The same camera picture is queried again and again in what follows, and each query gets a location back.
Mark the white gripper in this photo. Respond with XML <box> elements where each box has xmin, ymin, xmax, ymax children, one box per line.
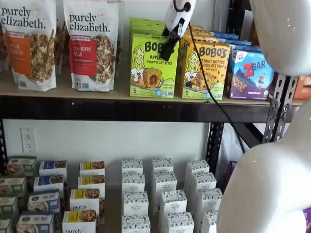
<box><xmin>159</xmin><ymin>9</ymin><xmax>192</xmax><ymax>61</ymax></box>

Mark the green Bobo's oat bites box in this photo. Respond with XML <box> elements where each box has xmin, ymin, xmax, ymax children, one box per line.
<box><xmin>130</xmin><ymin>24</ymin><xmax>170</xmax><ymax>37</ymax></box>
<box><xmin>128</xmin><ymin>33</ymin><xmax>180</xmax><ymax>99</ymax></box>
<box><xmin>129</xmin><ymin>17</ymin><xmax>166</xmax><ymax>28</ymax></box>

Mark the yellow Bobo's oat bites box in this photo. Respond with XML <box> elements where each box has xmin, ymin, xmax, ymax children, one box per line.
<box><xmin>179</xmin><ymin>36</ymin><xmax>231</xmax><ymax>100</ymax></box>
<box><xmin>185</xmin><ymin>24</ymin><xmax>212</xmax><ymax>41</ymax></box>

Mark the blue Zbar box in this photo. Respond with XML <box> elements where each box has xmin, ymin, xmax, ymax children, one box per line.
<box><xmin>212</xmin><ymin>37</ymin><xmax>253</xmax><ymax>48</ymax></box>
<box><xmin>225</xmin><ymin>47</ymin><xmax>276</xmax><ymax>100</ymax></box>
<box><xmin>205</xmin><ymin>30</ymin><xmax>240</xmax><ymax>41</ymax></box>

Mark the wooden shelf board with snacks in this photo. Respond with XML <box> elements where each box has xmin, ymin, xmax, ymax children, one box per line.
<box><xmin>0</xmin><ymin>70</ymin><xmax>304</xmax><ymax>106</ymax></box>

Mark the white floral print box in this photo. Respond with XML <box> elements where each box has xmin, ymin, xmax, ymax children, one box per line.
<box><xmin>121</xmin><ymin>172</ymin><xmax>146</xmax><ymax>194</ymax></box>
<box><xmin>121</xmin><ymin>159</ymin><xmax>144</xmax><ymax>175</ymax></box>
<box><xmin>201</xmin><ymin>210</ymin><xmax>219</xmax><ymax>233</ymax></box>
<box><xmin>198</xmin><ymin>188</ymin><xmax>223</xmax><ymax>213</ymax></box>
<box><xmin>159</xmin><ymin>190</ymin><xmax>188</xmax><ymax>216</ymax></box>
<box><xmin>121</xmin><ymin>215</ymin><xmax>151</xmax><ymax>233</ymax></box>
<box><xmin>166</xmin><ymin>212</ymin><xmax>194</xmax><ymax>233</ymax></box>
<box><xmin>152</xmin><ymin>158</ymin><xmax>174</xmax><ymax>173</ymax></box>
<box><xmin>154</xmin><ymin>171</ymin><xmax>177</xmax><ymax>194</ymax></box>
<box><xmin>186</xmin><ymin>159</ymin><xmax>210</xmax><ymax>175</ymax></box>
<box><xmin>123</xmin><ymin>191</ymin><xmax>149</xmax><ymax>216</ymax></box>
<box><xmin>191</xmin><ymin>172</ymin><xmax>217</xmax><ymax>191</ymax></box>

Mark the orange snack box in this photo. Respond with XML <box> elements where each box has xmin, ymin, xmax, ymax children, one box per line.
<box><xmin>293</xmin><ymin>75</ymin><xmax>311</xmax><ymax>100</ymax></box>

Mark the yellow purely elizabeth box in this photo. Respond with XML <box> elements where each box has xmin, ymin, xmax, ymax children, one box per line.
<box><xmin>78</xmin><ymin>174</ymin><xmax>105</xmax><ymax>192</ymax></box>
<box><xmin>69</xmin><ymin>188</ymin><xmax>105</xmax><ymax>219</ymax></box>
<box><xmin>62</xmin><ymin>210</ymin><xmax>97</xmax><ymax>233</ymax></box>
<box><xmin>79</xmin><ymin>161</ymin><xmax>105</xmax><ymax>177</ymax></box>

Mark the blue oatmeal box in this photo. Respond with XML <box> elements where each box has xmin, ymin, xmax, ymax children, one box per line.
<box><xmin>16</xmin><ymin>211</ymin><xmax>55</xmax><ymax>233</ymax></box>
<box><xmin>33</xmin><ymin>174</ymin><xmax>65</xmax><ymax>194</ymax></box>
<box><xmin>27</xmin><ymin>190</ymin><xmax>61</xmax><ymax>214</ymax></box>
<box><xmin>39</xmin><ymin>160</ymin><xmax>68</xmax><ymax>177</ymax></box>

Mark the wooden shelf board with cartons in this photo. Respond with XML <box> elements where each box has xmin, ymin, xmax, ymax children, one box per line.
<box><xmin>0</xmin><ymin>155</ymin><xmax>219</xmax><ymax>233</ymax></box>

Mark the green oatmeal box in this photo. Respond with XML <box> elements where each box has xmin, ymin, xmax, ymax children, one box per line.
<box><xmin>0</xmin><ymin>218</ymin><xmax>14</xmax><ymax>233</ymax></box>
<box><xmin>7</xmin><ymin>156</ymin><xmax>37</xmax><ymax>177</ymax></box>
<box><xmin>0</xmin><ymin>196</ymin><xmax>19</xmax><ymax>219</ymax></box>
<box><xmin>0</xmin><ymin>177</ymin><xmax>28</xmax><ymax>198</ymax></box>

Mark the red label granola bag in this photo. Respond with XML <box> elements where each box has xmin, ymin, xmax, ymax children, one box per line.
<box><xmin>63</xmin><ymin>0</ymin><xmax>120</xmax><ymax>92</ymax></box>

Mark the white granola bag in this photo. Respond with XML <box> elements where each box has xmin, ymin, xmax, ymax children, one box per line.
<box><xmin>54</xmin><ymin>17</ymin><xmax>70</xmax><ymax>73</ymax></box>
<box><xmin>0</xmin><ymin>23</ymin><xmax>11</xmax><ymax>72</ymax></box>

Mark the white plastic bag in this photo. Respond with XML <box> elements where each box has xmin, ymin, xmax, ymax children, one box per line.
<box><xmin>216</xmin><ymin>122</ymin><xmax>246</xmax><ymax>185</ymax></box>

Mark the grey perforated rack upright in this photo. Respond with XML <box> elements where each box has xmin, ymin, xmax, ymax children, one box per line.
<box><xmin>262</xmin><ymin>72</ymin><xmax>301</xmax><ymax>144</ymax></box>

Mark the orange label granola bag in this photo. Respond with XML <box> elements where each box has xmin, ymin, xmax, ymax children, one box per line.
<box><xmin>0</xmin><ymin>0</ymin><xmax>58</xmax><ymax>92</ymax></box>

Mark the purple and yellow package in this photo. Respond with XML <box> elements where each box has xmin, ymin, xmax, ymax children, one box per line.
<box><xmin>302</xmin><ymin>207</ymin><xmax>311</xmax><ymax>233</ymax></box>

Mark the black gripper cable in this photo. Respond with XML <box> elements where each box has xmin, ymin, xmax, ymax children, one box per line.
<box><xmin>174</xmin><ymin>0</ymin><xmax>246</xmax><ymax>154</ymax></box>

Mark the black metal rack frame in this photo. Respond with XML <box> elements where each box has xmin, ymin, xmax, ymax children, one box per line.
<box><xmin>0</xmin><ymin>96</ymin><xmax>273</xmax><ymax>176</ymax></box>

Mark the white wall power outlet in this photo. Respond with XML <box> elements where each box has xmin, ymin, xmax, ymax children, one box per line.
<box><xmin>20</xmin><ymin>128</ymin><xmax>36</xmax><ymax>153</ymax></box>

